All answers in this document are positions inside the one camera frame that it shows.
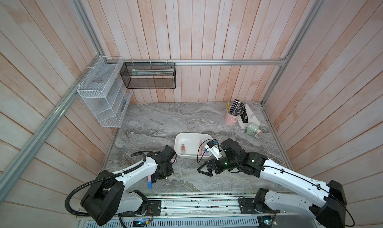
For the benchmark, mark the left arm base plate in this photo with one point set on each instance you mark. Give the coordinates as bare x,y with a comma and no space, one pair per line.
153,208

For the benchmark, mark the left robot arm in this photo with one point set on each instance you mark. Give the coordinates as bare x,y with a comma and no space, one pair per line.
107,195

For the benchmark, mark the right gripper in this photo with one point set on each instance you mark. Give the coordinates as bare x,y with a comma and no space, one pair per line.
209,173

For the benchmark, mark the white book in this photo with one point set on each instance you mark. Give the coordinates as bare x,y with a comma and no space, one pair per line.
251,118

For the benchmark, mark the white wire shelf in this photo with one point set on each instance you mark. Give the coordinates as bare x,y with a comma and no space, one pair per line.
104,91

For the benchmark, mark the green pencil sharpener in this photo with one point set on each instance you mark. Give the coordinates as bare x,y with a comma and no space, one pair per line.
253,129

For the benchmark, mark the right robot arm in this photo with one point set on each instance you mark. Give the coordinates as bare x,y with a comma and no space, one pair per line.
324,202

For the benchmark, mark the black mesh basket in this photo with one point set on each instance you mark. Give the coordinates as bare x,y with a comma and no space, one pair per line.
149,75

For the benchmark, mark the black stapler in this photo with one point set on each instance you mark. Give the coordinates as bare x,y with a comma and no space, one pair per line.
243,115

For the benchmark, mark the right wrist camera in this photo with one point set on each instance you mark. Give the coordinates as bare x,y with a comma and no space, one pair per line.
213,147

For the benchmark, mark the white storage box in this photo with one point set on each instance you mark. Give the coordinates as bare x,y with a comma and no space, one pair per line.
191,143

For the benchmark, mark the pink pen cup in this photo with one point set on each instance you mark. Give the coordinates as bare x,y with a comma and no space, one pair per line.
230,119

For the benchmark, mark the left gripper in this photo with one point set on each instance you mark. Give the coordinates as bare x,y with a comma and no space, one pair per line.
157,176

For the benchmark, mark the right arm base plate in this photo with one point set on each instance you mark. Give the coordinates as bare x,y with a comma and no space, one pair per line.
254,206

